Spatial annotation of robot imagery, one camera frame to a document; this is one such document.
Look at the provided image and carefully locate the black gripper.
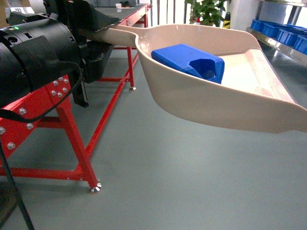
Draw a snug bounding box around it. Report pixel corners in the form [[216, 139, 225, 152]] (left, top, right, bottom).
[[43, 0, 123, 108]]

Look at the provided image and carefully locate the blue plastic part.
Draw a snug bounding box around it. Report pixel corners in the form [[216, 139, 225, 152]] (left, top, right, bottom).
[[151, 44, 225, 84]]

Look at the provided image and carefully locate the black cable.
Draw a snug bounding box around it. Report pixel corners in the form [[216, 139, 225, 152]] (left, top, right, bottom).
[[0, 61, 83, 230]]

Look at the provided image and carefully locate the paper cup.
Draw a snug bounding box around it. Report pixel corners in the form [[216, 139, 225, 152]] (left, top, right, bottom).
[[116, 3, 122, 12]]

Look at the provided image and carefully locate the beige plastic dustpan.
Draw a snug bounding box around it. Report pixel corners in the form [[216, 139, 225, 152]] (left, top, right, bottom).
[[80, 24, 307, 133]]

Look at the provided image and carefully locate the yellow black bollard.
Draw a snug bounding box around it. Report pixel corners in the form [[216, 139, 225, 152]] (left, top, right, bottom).
[[223, 12, 231, 29]]

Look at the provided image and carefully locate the potted green plant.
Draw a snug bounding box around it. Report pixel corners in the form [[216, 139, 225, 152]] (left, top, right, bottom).
[[184, 0, 227, 27]]

